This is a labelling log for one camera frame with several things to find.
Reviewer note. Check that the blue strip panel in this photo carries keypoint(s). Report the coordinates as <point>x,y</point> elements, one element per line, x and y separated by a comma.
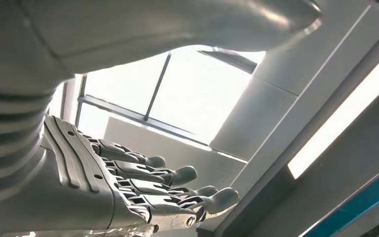
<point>366,202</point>

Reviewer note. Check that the long ceiling light strip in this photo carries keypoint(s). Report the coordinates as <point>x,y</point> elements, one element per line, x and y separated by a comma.
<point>340,121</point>

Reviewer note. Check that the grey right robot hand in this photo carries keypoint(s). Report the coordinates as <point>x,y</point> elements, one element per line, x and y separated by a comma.
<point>62,202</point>

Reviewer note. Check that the dark window frame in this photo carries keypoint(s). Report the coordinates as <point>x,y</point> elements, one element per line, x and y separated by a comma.
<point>158,83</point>

